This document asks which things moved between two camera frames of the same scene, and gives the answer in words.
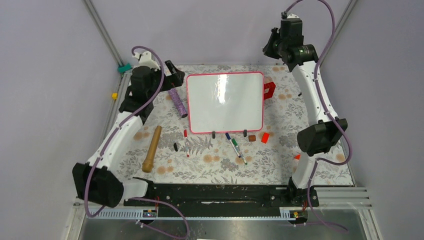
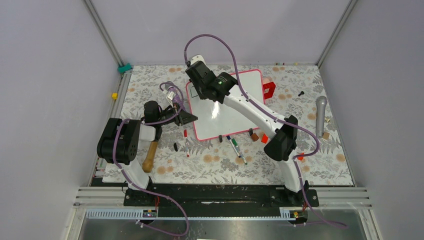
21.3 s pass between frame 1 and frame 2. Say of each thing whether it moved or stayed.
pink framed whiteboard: stayed
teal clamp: stayed
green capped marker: stayed
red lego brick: stayed
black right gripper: moved
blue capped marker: stayed
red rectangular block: stayed
